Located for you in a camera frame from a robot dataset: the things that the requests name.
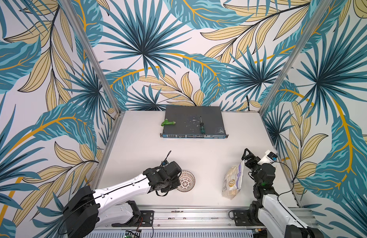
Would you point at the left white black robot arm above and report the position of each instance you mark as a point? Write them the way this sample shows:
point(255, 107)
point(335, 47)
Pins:
point(106, 198)

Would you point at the aluminium front rail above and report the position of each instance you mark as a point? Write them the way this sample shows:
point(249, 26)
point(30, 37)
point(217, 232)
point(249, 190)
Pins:
point(189, 217)

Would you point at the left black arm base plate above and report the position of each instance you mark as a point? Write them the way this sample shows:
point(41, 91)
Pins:
point(144, 218)

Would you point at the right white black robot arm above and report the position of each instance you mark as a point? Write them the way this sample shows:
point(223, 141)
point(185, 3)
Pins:
point(268, 210)

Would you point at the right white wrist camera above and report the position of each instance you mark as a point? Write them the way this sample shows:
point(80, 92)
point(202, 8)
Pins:
point(269, 158)

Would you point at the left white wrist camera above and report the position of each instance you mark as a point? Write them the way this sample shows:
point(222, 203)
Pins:
point(164, 163)

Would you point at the right aluminium frame post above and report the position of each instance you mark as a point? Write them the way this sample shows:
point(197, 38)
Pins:
point(308, 31)

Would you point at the grey network switch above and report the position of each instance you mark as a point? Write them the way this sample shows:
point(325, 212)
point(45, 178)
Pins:
point(187, 120)

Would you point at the white patterned breakfast bowl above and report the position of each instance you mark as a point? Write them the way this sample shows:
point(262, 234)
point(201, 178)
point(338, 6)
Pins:
point(187, 181)

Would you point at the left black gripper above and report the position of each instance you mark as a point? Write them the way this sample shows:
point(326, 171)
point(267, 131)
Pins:
point(176, 184)

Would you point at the green plastic fitting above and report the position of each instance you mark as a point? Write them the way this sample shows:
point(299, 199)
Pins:
point(166, 122)

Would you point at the aluminium frame post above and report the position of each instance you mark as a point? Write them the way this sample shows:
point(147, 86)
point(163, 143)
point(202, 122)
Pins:
point(308, 31)
point(82, 36)

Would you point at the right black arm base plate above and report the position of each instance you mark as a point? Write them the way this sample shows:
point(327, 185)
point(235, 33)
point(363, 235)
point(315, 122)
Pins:
point(243, 218)

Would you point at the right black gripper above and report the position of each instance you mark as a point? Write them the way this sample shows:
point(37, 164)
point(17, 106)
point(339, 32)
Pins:
point(252, 162)

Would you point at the green handled screwdriver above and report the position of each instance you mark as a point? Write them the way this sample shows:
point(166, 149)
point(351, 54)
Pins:
point(202, 128)

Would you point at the clear oats bag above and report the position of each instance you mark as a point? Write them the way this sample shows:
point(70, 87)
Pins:
point(232, 182)

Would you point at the left aluminium frame post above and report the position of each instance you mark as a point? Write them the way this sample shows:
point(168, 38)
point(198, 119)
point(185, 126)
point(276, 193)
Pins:
point(82, 36)

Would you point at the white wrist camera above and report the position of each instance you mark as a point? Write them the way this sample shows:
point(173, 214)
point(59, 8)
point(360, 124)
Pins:
point(164, 163)
point(269, 158)

